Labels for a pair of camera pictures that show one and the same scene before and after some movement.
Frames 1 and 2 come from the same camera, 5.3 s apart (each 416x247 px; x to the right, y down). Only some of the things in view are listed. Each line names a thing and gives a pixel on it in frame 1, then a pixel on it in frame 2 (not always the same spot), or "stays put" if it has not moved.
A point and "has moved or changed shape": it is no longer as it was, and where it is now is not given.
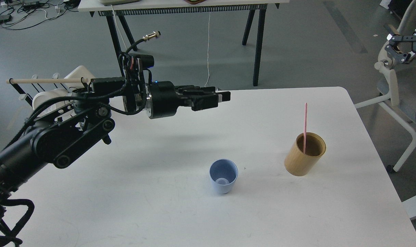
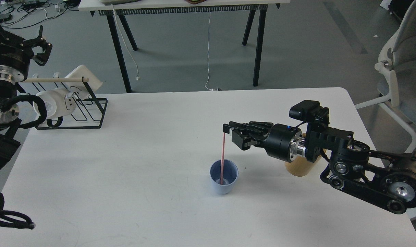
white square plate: [80, 72] stays put
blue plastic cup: [223, 173] stays put
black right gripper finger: [399, 55] -> [283, 142]
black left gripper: [165, 97] -> [9, 57]
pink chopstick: [305, 127] has moved or changed shape
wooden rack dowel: [47, 81] stays put
